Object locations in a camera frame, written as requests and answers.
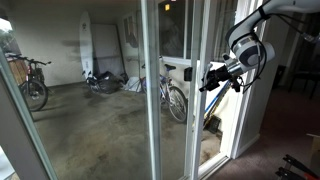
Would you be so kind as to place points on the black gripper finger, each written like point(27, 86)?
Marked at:
point(211, 76)
point(208, 85)

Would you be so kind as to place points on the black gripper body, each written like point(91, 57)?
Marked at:
point(225, 75)

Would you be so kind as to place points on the white framed sliding glass door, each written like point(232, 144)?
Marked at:
point(203, 133)

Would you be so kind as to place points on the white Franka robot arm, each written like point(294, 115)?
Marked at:
point(283, 8)

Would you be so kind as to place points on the thin framed screen door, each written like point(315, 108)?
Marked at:
point(189, 110)

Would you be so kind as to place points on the fixed glass door panel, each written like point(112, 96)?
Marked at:
point(151, 100)

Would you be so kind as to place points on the silver blue bicycle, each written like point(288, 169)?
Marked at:
point(175, 101)

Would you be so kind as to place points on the black dustpan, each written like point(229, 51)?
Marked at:
point(215, 124)

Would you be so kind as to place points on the window with vertical blinds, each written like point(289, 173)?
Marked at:
point(173, 30)

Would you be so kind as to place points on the white crumpled sheet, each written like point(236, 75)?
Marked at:
point(133, 85)

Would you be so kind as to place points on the black chair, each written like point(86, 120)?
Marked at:
point(305, 80)

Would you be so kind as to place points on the black bags pile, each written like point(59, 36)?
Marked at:
point(106, 83)

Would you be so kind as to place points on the grey leaning panel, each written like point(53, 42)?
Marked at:
point(106, 50)

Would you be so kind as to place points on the cardboard box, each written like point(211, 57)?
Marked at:
point(315, 146)

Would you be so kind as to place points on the red black clamp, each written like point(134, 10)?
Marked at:
point(300, 164)
point(286, 174)

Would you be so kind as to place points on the white surfboard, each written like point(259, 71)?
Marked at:
point(86, 43)

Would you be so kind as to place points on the red bicycle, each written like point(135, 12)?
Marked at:
point(33, 90)

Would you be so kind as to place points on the wooden balcony railing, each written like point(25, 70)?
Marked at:
point(18, 70)

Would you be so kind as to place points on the green trees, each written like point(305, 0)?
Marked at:
point(5, 36)

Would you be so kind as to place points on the white door frame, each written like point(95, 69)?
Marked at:
point(248, 126)

